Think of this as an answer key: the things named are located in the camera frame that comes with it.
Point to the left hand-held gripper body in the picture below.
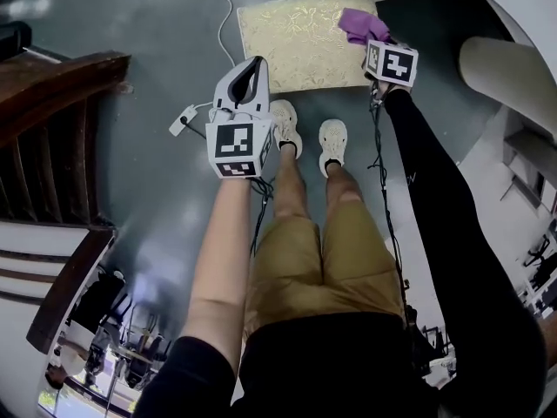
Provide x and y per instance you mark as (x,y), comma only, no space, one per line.
(235,144)

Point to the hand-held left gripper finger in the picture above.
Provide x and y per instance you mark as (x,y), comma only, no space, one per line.
(221,96)
(263,94)

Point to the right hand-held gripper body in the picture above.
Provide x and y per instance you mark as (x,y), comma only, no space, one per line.
(396,65)

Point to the purple cloth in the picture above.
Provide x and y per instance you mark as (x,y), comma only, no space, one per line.
(361,26)

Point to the cream upholstered footstool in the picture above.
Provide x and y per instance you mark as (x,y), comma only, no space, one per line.
(304,46)

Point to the person's left forearm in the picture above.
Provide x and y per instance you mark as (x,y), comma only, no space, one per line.
(224,251)

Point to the person's right forearm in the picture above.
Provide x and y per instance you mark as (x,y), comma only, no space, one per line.
(426,181)

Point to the white curved counter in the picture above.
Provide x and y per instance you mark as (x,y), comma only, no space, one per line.
(513,11)

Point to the person's left white shoe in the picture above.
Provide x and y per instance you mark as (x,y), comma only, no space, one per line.
(287,122)

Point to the white power strip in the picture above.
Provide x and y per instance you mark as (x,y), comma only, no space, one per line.
(180,122)

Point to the person's left leg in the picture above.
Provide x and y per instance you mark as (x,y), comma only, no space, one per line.
(291,185)

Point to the person's leg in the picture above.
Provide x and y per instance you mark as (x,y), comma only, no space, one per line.
(291,185)
(344,190)

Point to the person's right leg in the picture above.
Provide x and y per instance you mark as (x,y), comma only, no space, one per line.
(344,190)

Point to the grey step shelf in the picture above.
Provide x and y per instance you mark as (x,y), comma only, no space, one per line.
(526,172)

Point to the black bin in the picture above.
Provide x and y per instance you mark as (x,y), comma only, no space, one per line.
(13,39)

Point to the white brown striped bed base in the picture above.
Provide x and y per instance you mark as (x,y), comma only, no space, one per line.
(30,242)

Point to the person's black shirt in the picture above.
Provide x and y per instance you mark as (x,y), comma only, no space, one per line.
(330,364)

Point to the brown wooden slatted frame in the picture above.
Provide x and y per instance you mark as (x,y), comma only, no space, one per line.
(48,98)

